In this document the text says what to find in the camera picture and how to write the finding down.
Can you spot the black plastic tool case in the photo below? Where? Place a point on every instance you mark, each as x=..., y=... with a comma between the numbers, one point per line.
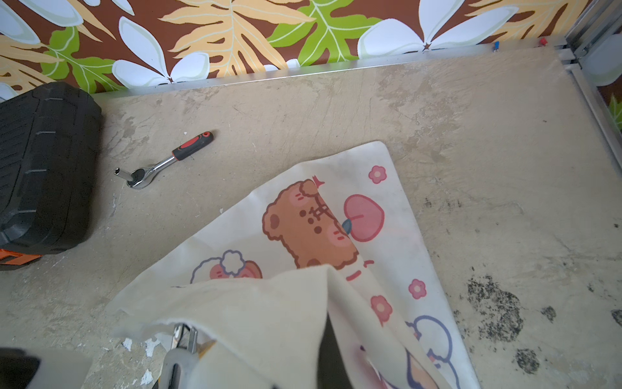
x=50, y=139

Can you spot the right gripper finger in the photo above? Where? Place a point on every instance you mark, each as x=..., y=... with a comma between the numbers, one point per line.
x=331, y=372

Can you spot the white cartoon print pouch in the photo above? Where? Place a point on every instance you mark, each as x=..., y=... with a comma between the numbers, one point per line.
x=330, y=237

